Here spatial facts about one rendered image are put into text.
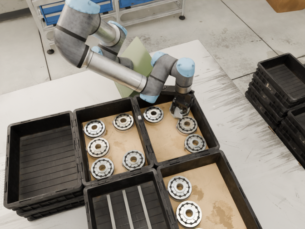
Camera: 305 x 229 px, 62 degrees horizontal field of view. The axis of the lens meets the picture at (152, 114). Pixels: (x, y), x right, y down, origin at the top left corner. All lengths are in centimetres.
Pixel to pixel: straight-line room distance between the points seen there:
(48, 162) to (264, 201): 102
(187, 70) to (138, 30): 229
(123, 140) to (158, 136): 17
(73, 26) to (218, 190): 87
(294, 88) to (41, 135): 174
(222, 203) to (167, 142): 36
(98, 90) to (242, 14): 251
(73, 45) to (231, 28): 264
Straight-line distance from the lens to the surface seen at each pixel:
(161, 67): 108
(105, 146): 122
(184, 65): 103
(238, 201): 113
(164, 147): 122
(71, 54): 100
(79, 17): 98
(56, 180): 124
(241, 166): 139
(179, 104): 119
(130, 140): 125
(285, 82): 217
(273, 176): 143
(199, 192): 115
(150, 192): 114
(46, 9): 292
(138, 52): 149
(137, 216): 111
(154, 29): 327
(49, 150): 132
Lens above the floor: 191
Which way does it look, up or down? 54 degrees down
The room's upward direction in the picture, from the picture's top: 1 degrees counter-clockwise
